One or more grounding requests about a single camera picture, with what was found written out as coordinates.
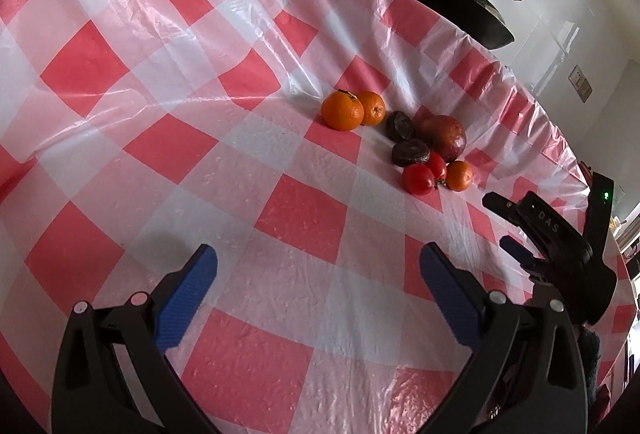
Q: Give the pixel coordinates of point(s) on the small orange mandarin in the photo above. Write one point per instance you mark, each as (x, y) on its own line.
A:
(459, 175)

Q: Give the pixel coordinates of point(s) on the red checked plastic tablecloth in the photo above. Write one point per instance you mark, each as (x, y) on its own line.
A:
(250, 164)

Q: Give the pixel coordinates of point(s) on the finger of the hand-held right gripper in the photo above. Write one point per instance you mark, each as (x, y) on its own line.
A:
(502, 205)
(517, 250)

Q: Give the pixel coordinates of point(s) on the orange mandarin with stem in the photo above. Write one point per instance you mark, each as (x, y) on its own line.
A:
(342, 112)

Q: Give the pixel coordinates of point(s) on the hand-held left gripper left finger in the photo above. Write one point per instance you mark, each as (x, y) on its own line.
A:
(189, 294)

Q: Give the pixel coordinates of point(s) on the smooth dark red passion fruit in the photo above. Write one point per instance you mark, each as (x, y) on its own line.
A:
(442, 138)

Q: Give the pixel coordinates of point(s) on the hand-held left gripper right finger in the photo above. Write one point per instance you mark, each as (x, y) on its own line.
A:
(449, 294)

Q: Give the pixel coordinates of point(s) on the dark brown water chestnut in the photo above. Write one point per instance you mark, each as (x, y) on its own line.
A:
(400, 124)
(410, 152)

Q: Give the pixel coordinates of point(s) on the red tomato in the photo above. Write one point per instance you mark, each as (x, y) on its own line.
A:
(437, 166)
(419, 179)

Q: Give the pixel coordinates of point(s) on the wall socket plate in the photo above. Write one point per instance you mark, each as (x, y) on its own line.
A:
(580, 83)

